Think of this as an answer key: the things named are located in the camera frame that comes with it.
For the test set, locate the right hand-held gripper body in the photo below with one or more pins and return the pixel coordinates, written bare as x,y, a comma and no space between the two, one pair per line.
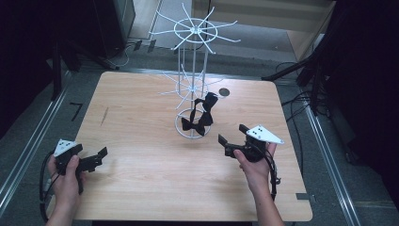
254,147

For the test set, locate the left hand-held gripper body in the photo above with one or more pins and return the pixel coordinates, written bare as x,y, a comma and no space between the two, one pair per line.
64,155

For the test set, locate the black bow tie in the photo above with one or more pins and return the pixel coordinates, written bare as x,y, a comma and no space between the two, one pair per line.
209,103
193,127

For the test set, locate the person's right hand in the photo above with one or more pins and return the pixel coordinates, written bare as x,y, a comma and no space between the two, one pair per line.
257,172

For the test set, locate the person's left hand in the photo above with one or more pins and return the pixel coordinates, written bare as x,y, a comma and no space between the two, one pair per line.
67,185

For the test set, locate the round grey table grommet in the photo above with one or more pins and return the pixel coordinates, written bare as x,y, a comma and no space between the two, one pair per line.
224,92

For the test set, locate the light wooden furniture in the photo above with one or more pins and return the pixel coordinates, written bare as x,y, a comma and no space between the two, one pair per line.
276,15

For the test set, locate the dark cabinet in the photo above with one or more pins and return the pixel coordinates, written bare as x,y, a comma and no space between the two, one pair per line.
114,28

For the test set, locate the aluminium floor rail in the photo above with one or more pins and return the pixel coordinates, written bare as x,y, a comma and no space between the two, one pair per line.
34,138
329,163

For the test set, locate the black metal stand frame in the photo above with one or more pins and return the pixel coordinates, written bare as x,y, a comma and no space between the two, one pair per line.
58,72
313,62

